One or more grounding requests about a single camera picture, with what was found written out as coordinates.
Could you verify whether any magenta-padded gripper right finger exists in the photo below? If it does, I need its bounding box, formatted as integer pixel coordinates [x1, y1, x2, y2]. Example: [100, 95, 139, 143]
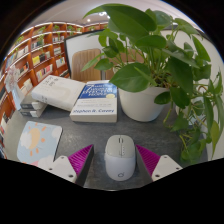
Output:
[134, 144, 184, 184]

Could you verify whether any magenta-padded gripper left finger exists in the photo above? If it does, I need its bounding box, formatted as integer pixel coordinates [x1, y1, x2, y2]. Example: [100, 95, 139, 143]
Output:
[47, 143, 95, 188]

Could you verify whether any white computer mouse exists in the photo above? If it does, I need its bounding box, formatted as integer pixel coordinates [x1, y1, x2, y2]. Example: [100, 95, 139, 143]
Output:
[104, 134, 137, 182]

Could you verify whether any pastel sun-print mouse pad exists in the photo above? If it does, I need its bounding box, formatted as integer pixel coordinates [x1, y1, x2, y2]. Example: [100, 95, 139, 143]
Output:
[16, 120, 63, 168]

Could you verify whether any thin dark book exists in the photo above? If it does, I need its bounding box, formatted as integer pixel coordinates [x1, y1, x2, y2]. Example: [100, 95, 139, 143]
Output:
[19, 107, 48, 118]

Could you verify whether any green plant in white pot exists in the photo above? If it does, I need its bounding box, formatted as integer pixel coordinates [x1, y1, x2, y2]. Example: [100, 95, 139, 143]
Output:
[80, 3, 224, 166]

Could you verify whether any blue-cover white book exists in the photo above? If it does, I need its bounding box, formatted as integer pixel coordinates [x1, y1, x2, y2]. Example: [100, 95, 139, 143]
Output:
[69, 79, 119, 124]

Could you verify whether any thick dark book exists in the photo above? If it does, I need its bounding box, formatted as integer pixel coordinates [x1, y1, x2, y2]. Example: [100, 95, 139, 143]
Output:
[19, 94, 47, 111]

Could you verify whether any thick white book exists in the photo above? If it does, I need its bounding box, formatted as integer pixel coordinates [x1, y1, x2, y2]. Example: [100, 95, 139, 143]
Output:
[30, 74, 86, 112]

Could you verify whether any orange wooden bookshelf unit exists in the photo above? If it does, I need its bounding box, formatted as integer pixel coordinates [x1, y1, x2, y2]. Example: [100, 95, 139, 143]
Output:
[0, 21, 111, 159]

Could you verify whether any white black-framed desk partition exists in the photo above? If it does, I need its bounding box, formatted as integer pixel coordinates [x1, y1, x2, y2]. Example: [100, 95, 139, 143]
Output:
[64, 29, 224, 161]

